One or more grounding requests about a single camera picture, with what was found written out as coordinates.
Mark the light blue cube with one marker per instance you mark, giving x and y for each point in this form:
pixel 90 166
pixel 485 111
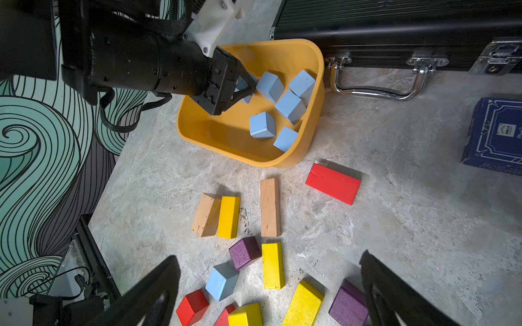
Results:
pixel 243 85
pixel 285 139
pixel 302 85
pixel 222 281
pixel 270 87
pixel 262 126

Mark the yellow plastic bin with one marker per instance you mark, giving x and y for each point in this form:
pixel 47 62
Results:
pixel 229 133

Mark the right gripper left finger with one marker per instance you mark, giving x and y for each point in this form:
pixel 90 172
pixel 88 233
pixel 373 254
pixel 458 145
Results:
pixel 150 302

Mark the blue card deck box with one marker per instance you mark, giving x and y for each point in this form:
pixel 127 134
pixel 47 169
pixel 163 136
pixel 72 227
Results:
pixel 494 137

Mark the black ribbed case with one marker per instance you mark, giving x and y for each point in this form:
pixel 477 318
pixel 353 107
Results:
pixel 479 37

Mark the light blue block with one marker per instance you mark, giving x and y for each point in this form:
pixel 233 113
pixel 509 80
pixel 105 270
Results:
pixel 291 107

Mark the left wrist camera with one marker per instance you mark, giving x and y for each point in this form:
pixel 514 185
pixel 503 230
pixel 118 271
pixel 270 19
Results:
pixel 208 26

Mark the red cube bottom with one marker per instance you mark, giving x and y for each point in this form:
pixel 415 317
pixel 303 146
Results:
pixel 192 308

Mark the purple cube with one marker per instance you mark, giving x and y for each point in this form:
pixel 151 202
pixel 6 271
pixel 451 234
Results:
pixel 349 307
pixel 244 252

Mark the yellow long block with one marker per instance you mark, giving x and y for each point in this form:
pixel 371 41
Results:
pixel 305 305
pixel 229 217

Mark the yellow block centre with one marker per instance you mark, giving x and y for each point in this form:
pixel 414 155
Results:
pixel 272 266

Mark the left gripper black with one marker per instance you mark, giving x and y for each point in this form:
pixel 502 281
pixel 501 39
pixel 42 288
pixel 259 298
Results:
pixel 215 84

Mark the natural wood block left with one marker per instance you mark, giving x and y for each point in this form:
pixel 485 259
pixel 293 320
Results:
pixel 206 219

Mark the red flat block top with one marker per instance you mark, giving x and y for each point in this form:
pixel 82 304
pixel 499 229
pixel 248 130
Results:
pixel 333 183

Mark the purple cube centre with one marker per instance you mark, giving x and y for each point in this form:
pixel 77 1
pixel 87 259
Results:
pixel 244 252

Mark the yellow cube lower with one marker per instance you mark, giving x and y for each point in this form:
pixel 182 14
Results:
pixel 247 315

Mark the natural wood block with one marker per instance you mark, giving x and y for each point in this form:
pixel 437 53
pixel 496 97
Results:
pixel 270 208
pixel 206 219

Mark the yellow long block left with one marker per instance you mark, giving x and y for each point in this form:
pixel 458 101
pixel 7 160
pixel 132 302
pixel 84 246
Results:
pixel 229 217

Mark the red long block bottom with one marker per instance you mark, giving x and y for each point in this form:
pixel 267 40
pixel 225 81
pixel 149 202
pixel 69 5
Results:
pixel 223 318

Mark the yellow long block right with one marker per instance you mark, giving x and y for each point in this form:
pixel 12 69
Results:
pixel 305 305

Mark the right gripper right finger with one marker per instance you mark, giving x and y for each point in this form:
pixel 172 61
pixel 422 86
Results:
pixel 391 301

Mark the purple cube right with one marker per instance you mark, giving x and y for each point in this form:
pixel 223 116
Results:
pixel 349 307

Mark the natural wood block upper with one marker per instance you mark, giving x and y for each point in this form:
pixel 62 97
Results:
pixel 270 208

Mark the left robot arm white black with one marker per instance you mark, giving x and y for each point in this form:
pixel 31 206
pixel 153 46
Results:
pixel 96 47

